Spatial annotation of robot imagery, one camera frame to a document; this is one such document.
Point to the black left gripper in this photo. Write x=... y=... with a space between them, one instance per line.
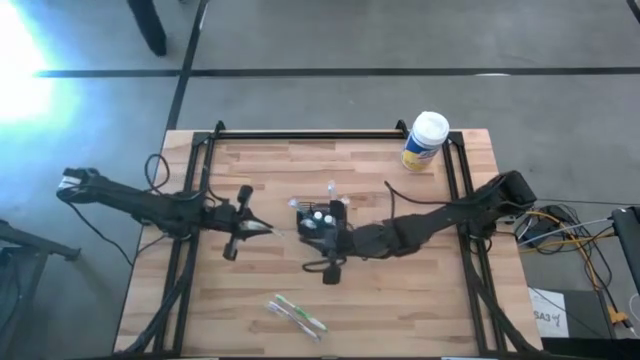
x=220 y=217

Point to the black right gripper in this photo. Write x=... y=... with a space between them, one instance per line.
x=342 y=242

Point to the green white toothbrush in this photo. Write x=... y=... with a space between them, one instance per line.
x=255 y=228

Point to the teal mouthwash bottle white cap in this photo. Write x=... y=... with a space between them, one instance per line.
x=318 y=216
x=328 y=219

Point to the blue white toothbrush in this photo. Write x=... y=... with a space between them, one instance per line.
x=332 y=189
x=293 y=204

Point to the clear plastic wrap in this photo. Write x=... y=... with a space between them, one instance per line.
x=300 y=312

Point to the purple white toothbrush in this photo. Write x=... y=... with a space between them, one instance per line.
x=292 y=320

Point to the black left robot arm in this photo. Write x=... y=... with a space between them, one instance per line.
x=130 y=200

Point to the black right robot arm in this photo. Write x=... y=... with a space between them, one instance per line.
x=450 y=215

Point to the disinfecting wipes canister blue yellow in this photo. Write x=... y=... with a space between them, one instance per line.
x=425 y=140

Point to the black metal stand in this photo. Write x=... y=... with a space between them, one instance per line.
x=30 y=240

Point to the black furniture leg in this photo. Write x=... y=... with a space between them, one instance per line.
x=147 y=25

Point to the white paper label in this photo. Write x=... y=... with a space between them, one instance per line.
x=547 y=315

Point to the black equipment case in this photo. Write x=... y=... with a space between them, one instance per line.
x=627 y=240

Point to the black aluminium rig frame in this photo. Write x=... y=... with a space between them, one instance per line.
x=325 y=135

